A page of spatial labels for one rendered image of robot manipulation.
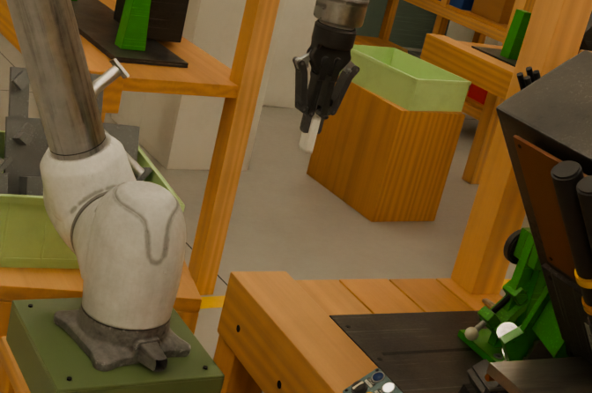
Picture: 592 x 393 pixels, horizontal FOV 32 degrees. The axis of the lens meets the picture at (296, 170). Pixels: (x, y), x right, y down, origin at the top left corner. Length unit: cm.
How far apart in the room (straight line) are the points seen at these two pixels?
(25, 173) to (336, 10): 102
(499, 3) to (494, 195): 525
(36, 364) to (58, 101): 43
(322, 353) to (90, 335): 47
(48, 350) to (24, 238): 58
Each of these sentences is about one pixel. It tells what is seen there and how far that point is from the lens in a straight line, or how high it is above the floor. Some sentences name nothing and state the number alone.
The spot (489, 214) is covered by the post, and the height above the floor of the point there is 108.
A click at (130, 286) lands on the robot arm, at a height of 107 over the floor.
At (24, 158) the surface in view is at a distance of 250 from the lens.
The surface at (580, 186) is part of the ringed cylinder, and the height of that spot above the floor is 149.
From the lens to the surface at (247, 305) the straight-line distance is 215.
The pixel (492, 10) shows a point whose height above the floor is 92.
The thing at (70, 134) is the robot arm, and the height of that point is 125.
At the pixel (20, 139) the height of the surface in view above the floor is 101.
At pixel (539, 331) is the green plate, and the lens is 180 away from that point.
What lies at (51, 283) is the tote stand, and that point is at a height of 79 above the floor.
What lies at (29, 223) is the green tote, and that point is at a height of 90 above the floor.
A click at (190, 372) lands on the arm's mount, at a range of 175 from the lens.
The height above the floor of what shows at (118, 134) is 101.
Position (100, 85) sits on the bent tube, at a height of 114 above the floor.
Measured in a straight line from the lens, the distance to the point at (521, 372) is 161.
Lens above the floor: 181
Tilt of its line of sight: 18 degrees down
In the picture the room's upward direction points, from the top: 14 degrees clockwise
